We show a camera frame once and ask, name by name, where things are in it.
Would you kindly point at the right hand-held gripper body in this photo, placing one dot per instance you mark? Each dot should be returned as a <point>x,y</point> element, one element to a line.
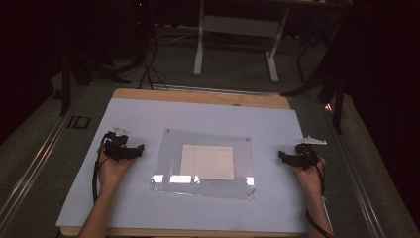
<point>305,155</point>

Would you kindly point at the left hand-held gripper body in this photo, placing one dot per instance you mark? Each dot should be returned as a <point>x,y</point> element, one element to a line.
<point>115,145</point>

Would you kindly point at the clear acrylic photo frame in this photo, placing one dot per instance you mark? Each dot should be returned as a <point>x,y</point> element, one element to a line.
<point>185,188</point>

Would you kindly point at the photo paper sheet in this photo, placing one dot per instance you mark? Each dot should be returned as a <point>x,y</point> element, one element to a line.
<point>207,162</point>

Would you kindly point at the person's right hand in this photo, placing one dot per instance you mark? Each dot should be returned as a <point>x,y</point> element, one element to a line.
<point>308,178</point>

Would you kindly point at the person's left hand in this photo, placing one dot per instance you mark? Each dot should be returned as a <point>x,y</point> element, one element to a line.
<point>114,172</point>

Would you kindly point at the black metal stand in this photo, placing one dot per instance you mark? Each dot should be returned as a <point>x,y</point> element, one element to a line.
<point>67,86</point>
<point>338,105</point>

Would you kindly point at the wooden table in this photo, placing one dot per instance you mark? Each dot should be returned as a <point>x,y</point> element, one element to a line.
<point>198,96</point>

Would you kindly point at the pale blue table mat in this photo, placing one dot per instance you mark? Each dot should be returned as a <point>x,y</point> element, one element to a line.
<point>211,115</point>

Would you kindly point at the metal floor rail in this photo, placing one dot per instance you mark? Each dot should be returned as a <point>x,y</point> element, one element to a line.
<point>29,172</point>
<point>211,89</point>
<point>360,185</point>

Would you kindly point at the white metal desk frame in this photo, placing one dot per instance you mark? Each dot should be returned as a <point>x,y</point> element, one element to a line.
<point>237,26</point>

